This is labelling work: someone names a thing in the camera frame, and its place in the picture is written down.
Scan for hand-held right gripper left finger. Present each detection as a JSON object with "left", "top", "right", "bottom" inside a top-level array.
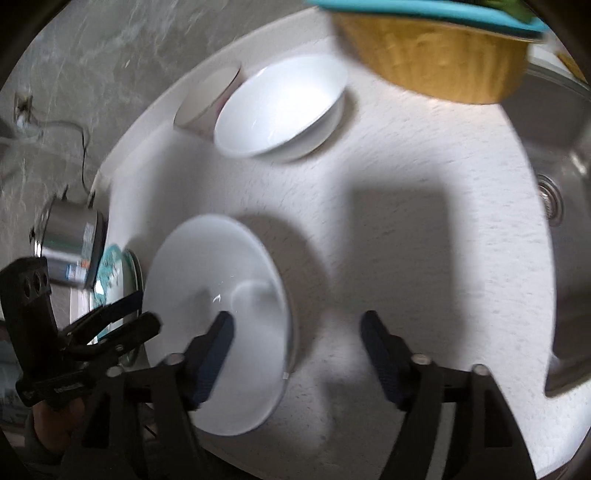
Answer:
[{"left": 61, "top": 311, "right": 235, "bottom": 480}]

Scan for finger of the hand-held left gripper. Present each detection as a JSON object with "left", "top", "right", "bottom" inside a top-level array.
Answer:
[
  {"left": 61, "top": 292, "right": 144, "bottom": 345},
  {"left": 64, "top": 312, "right": 162, "bottom": 364}
]

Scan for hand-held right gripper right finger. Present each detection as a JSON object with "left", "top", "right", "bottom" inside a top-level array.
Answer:
[{"left": 361, "top": 310, "right": 537, "bottom": 480}]

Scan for deep teal floral plate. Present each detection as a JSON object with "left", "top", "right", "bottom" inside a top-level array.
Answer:
[{"left": 90, "top": 244, "right": 136, "bottom": 311}]

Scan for white plate with dark rim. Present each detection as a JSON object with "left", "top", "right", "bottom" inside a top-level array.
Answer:
[{"left": 117, "top": 249, "right": 145, "bottom": 306}]

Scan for large white dark-rimmed bowl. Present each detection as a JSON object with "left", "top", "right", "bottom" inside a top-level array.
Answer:
[{"left": 142, "top": 213, "right": 297, "bottom": 437}]

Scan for patterned bowl with dark rim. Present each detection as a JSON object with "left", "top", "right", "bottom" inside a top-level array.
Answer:
[{"left": 173, "top": 65, "right": 243, "bottom": 140}]

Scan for plain white bowl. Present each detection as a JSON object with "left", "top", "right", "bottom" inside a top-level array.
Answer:
[{"left": 213, "top": 53, "right": 350, "bottom": 162}]

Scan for person's left forearm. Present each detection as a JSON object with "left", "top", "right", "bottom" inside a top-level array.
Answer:
[{"left": 21, "top": 413, "right": 65, "bottom": 469}]

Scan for person's left hand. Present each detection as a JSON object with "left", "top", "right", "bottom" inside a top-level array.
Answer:
[{"left": 28, "top": 392, "right": 86, "bottom": 459}]

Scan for stainless steel electric pot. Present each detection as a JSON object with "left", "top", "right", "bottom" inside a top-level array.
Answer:
[{"left": 30, "top": 186, "right": 110, "bottom": 290}]

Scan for stainless steel sink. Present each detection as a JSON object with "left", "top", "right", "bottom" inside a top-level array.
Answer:
[{"left": 503, "top": 46, "right": 591, "bottom": 398}]

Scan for yellow plastic basket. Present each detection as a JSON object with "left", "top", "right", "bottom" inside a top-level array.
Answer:
[{"left": 332, "top": 11, "right": 532, "bottom": 106}]

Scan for teal colander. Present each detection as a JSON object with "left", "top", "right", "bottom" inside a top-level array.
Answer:
[{"left": 307, "top": 0, "right": 551, "bottom": 45}]

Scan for green leafy vegetables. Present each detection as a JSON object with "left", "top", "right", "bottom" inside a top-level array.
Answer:
[{"left": 478, "top": 0, "right": 529, "bottom": 16}]

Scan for black power cable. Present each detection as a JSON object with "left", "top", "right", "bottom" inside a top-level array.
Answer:
[{"left": 34, "top": 119, "right": 96, "bottom": 195}]

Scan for beige wall socket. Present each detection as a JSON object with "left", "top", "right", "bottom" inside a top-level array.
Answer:
[{"left": 13, "top": 90, "right": 36, "bottom": 136}]

